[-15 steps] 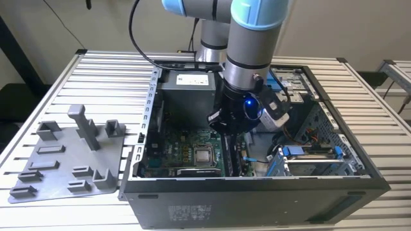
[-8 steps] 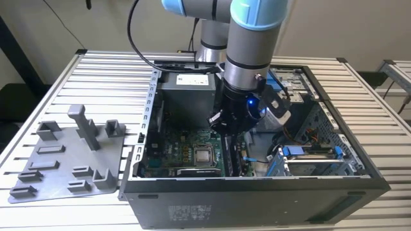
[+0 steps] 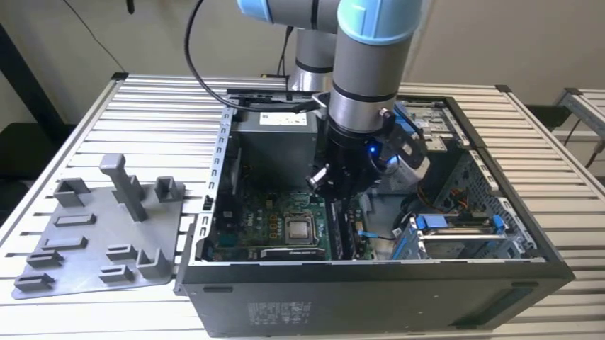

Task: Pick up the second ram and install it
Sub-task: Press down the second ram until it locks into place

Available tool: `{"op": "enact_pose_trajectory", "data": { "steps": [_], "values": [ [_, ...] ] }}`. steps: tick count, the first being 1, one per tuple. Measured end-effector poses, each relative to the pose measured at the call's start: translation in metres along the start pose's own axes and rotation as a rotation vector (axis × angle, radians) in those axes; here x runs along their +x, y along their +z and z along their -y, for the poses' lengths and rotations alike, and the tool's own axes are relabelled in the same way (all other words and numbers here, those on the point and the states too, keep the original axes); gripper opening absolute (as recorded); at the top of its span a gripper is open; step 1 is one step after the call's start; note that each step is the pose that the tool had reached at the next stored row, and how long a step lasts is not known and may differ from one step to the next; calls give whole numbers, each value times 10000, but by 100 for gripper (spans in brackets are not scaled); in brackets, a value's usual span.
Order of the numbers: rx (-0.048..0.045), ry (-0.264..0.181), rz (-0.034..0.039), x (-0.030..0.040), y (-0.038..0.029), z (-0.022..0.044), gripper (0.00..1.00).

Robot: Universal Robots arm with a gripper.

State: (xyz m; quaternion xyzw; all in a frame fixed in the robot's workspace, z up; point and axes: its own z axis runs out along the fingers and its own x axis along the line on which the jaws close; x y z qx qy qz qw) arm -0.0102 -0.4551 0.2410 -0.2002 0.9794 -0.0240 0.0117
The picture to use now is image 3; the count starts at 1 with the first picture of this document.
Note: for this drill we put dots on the blue plastic drive latch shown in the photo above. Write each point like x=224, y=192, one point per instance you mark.
x=405, y=122

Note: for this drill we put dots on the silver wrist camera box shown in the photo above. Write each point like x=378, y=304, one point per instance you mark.
x=415, y=166

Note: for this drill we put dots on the metal slat side table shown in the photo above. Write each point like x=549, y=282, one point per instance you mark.
x=588, y=106

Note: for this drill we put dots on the grey metal disk bay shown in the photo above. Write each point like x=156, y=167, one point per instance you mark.
x=406, y=244

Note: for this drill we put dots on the grey power supply unit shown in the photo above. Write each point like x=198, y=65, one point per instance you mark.
x=274, y=156

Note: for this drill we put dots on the black graphics card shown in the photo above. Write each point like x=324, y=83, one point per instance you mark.
x=290, y=254

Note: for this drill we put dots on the black box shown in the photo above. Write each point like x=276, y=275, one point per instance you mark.
x=547, y=117

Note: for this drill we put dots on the black furniture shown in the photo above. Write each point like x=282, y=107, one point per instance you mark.
x=28, y=152

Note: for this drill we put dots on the green motherboard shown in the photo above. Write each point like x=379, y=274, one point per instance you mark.
x=258, y=212

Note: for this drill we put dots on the grey metal drive cage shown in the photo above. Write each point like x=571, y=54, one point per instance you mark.
x=434, y=117

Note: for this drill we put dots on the black PC case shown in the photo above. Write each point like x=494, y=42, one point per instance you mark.
x=330, y=304

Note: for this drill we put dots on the silver CPU in socket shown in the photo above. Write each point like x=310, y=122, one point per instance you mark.
x=299, y=230

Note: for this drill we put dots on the hard disk in blue carrier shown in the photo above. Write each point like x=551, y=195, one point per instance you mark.
x=453, y=248

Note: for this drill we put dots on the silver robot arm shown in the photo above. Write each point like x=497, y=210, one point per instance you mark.
x=363, y=78

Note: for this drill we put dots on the grey plastic parts rack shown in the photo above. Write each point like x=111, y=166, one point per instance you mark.
x=93, y=230

